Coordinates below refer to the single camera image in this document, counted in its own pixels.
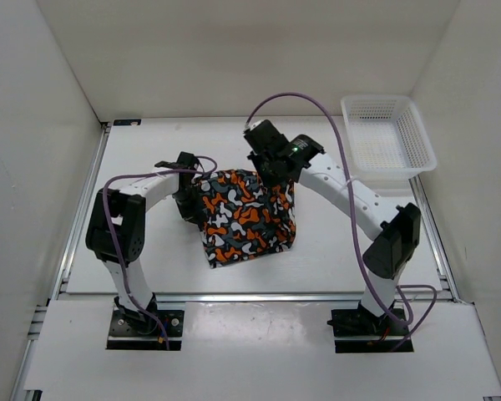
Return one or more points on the aluminium table frame rail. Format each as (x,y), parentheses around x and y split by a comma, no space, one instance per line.
(253,331)

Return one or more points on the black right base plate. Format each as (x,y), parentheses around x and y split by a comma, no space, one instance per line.
(356,331)

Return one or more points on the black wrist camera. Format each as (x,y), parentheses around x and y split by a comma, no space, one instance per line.
(264,138)
(185,161)

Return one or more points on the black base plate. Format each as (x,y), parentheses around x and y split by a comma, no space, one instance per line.
(127,335)
(356,331)

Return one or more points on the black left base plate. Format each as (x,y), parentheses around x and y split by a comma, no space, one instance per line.
(127,335)

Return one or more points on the orange camouflage shorts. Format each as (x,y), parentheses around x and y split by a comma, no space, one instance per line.
(240,218)

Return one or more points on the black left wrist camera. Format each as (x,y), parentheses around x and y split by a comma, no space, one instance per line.
(185,161)

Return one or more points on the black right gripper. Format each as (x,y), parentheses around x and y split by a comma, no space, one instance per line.
(270,180)

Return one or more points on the white plastic basket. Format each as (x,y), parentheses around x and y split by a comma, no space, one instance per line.
(387,138)

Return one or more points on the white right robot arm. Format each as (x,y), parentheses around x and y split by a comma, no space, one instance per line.
(385,234)

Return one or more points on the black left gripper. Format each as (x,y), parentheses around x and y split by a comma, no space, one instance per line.
(194,215)

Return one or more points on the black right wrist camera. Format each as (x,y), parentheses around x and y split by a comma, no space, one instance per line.
(264,138)

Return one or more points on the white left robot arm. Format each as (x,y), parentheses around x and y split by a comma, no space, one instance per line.
(116,236)

